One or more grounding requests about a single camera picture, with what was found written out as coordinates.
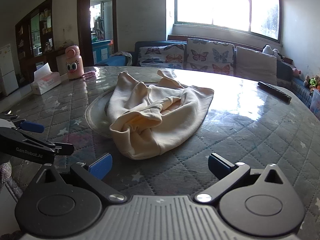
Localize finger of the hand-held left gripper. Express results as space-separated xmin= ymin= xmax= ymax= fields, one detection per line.
xmin=24 ymin=132 xmax=75 ymax=155
xmin=0 ymin=110 xmax=45 ymax=133

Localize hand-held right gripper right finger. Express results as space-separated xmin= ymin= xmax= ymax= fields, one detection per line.
xmin=194 ymin=152 xmax=291 ymax=204

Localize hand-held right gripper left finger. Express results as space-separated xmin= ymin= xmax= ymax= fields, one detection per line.
xmin=31 ymin=152 xmax=127 ymax=204

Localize cream sweater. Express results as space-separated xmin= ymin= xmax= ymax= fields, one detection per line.
xmin=109 ymin=69 xmax=215 ymax=160

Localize hanging clothes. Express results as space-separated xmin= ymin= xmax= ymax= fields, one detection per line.
xmin=94 ymin=16 xmax=104 ymax=37

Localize round table turntable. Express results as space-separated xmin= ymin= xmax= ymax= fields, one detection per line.
xmin=84 ymin=81 xmax=160 ymax=139

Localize white tissue box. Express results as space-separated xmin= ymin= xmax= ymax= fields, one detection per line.
xmin=30 ymin=62 xmax=62 ymax=95

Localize white refrigerator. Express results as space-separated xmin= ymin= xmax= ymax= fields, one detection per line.
xmin=0 ymin=43 xmax=19 ymax=96

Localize dark wooden side table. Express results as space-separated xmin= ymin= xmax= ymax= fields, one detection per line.
xmin=47 ymin=47 xmax=68 ymax=75

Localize pink cartoon-face bottle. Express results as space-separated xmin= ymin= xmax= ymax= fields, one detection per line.
xmin=65 ymin=45 xmax=83 ymax=80

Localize dark wooden display cabinet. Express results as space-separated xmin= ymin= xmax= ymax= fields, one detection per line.
xmin=15 ymin=0 xmax=54 ymax=67

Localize black remote control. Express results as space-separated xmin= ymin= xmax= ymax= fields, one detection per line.
xmin=257 ymin=81 xmax=292 ymax=102

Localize blue blanket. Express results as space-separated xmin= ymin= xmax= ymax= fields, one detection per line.
xmin=96 ymin=55 xmax=127 ymax=67

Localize blue and white cabinet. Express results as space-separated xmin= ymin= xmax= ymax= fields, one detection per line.
xmin=92 ymin=39 xmax=114 ymax=64

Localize plain beige cushion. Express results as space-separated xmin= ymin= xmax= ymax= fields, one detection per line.
xmin=235 ymin=46 xmax=278 ymax=86

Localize butterfly print cushion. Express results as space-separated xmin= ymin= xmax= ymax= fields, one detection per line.
xmin=184 ymin=38 xmax=236 ymax=77
xmin=137 ymin=44 xmax=186 ymax=69

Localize grey crumpled cloth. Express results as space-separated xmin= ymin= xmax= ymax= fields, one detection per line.
xmin=110 ymin=51 xmax=133 ymax=67

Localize dark blue sofa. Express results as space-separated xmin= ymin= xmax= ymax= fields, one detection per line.
xmin=95 ymin=35 xmax=320 ymax=120

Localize pile of small toys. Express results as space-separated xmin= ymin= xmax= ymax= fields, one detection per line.
xmin=303 ymin=75 xmax=320 ymax=92

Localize white plush toy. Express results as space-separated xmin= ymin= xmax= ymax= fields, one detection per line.
xmin=262 ymin=44 xmax=282 ymax=61

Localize large window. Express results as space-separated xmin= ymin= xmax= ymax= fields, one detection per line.
xmin=176 ymin=0 xmax=280 ymax=40

